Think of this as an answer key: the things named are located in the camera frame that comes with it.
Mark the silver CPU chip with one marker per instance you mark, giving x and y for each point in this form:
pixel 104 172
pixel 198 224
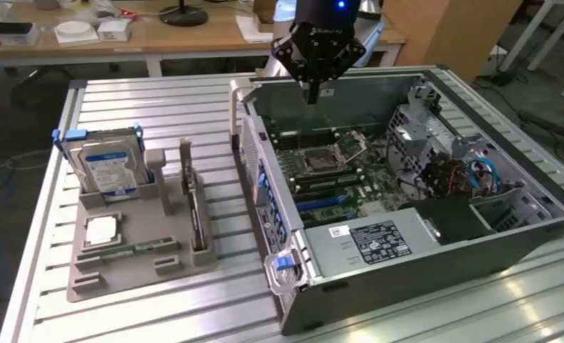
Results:
pixel 100 230

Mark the hard disk in blue caddy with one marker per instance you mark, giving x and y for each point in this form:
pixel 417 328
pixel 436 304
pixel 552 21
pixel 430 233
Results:
pixel 104 168

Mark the white carton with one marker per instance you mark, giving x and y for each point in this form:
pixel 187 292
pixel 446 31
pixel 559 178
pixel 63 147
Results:
pixel 253 32

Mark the wooden cabinet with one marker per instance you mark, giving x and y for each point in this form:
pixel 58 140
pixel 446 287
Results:
pixel 453 35

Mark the CPU socket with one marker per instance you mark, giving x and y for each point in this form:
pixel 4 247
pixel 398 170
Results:
pixel 317 159

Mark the brown cardboard box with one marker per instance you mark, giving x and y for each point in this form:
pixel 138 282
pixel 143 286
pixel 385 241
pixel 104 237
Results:
pixel 265 10

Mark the silver socket cover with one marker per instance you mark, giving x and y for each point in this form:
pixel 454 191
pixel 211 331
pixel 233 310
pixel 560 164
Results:
pixel 350 144

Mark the grey power supply unit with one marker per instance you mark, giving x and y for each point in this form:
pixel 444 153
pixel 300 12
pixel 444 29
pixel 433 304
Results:
pixel 329 257

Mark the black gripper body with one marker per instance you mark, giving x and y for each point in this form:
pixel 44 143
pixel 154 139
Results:
pixel 322 43

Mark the black graphics card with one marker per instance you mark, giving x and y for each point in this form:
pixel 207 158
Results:
pixel 197 214

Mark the black chair base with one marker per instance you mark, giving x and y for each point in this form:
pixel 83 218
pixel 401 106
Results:
pixel 26 84

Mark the white table frame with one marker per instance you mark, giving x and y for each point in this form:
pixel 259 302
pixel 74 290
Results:
pixel 525 35

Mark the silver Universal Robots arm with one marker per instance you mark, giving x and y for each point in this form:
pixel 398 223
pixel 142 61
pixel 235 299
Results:
pixel 274 66

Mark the wooden desk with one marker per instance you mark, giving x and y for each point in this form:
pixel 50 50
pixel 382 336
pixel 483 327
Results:
pixel 191 39

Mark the white round container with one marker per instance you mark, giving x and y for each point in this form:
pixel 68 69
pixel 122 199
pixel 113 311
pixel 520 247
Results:
pixel 76 32

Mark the black open PC case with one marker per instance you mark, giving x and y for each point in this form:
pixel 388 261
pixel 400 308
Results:
pixel 405 286

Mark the grey parts rack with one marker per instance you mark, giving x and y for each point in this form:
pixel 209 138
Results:
pixel 134 271

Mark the white labelled box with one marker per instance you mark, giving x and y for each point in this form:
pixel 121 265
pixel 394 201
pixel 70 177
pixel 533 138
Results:
pixel 114 30

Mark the silver perforated disk bay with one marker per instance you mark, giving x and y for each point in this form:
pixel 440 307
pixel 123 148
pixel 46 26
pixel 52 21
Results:
pixel 410 139

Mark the silver disk bay bracket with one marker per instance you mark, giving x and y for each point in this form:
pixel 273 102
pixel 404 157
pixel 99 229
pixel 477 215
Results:
pixel 524 203

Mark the green RAM stick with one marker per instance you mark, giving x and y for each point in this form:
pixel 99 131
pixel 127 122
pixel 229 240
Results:
pixel 129 248

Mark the green motherboard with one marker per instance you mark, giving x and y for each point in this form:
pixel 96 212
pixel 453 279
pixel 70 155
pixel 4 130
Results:
pixel 372 178

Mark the black round lamp base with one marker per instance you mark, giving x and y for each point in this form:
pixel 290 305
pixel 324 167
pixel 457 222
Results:
pixel 183 17

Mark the white box black lid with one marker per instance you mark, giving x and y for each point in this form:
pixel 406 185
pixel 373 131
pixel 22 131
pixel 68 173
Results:
pixel 16 37

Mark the blue expansion slot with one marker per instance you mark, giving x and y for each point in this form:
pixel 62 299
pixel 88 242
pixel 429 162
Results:
pixel 320 203

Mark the blue case latch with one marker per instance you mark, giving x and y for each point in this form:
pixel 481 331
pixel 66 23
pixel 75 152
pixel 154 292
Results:
pixel 282 262

